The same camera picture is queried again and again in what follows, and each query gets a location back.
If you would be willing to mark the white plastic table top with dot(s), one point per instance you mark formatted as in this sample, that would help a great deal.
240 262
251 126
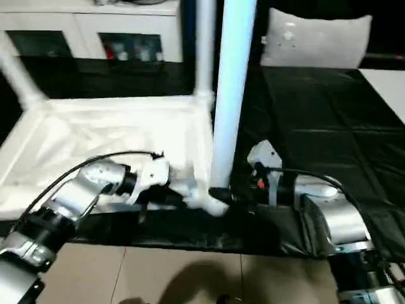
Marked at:
79 126

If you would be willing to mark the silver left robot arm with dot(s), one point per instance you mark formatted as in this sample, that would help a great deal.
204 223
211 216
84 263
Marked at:
69 196

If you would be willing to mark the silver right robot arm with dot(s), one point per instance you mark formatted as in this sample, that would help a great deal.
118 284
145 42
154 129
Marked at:
341 215

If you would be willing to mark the dark robot foot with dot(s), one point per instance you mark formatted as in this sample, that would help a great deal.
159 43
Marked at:
133 301
223 299

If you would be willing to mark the small white cup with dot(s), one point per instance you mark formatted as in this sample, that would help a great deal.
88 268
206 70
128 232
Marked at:
159 56
122 56

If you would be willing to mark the red box in cabinet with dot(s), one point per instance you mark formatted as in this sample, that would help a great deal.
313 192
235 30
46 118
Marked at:
109 50

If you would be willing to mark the grey cushion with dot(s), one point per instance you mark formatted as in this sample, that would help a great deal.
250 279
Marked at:
316 41

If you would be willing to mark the tall black cabinet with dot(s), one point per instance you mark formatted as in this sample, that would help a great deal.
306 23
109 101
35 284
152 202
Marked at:
190 31

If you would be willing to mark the white flat board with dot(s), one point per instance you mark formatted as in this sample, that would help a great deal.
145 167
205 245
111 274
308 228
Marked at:
387 88

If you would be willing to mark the black bar with red mark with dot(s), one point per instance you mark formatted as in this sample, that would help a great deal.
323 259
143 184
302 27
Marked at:
386 57

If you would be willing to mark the white cabinet with glass doors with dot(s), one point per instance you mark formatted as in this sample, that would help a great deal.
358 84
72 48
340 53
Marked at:
88 19

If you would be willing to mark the round grey appliance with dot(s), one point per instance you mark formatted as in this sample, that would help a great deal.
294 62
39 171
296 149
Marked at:
148 1

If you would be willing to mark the black clutter pile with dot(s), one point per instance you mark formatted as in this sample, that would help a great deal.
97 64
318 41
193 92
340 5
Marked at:
102 2

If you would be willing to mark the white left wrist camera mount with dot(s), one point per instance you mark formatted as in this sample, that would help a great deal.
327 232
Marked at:
152 174

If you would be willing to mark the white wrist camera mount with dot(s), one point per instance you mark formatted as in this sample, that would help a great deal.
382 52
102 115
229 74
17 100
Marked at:
265 155
152 174

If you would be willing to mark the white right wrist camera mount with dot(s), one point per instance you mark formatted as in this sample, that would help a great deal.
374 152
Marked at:
265 155

